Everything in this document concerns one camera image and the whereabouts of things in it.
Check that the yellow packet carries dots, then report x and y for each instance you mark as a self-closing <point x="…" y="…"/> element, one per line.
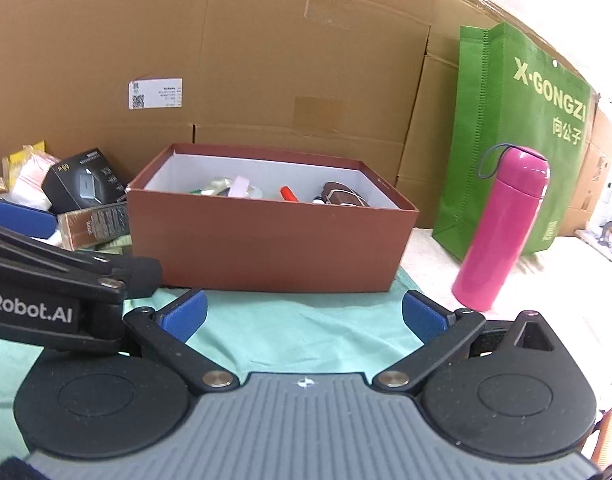
<point x="20" y="156"/>

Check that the brown tied roll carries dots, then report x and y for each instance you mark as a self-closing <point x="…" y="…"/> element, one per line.
<point x="336" y="193"/>

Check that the pink thermos bottle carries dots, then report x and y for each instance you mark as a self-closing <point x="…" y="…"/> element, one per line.
<point x="520" y="181"/>

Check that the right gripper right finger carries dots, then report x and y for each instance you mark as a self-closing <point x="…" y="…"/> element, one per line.
<point x="507" y="390"/>

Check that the black charger box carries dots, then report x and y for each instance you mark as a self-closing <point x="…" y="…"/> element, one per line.
<point x="82" y="181"/>

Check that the olive green small box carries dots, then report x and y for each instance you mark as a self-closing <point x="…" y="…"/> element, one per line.
<point x="85" y="228"/>

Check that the white shipping label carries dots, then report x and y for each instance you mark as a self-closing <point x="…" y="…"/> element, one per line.
<point x="147" y="94"/>

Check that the green non-woven bag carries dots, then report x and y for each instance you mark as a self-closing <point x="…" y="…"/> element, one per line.
<point x="510" y="91"/>

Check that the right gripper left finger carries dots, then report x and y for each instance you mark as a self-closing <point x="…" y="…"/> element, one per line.
<point x="84" y="406"/>

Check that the large cardboard box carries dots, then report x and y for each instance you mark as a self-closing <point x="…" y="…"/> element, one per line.
<point x="367" y="79"/>

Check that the dark red shoe box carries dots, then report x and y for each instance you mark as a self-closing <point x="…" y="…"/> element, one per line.
<point x="213" y="216"/>

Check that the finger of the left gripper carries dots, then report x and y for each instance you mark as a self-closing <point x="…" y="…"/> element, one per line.
<point x="27" y="221"/>

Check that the red green marker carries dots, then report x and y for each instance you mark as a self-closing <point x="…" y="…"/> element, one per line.
<point x="288" y="195"/>

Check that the pink zip bags pack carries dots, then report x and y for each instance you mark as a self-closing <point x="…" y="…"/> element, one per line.
<point x="27" y="188"/>

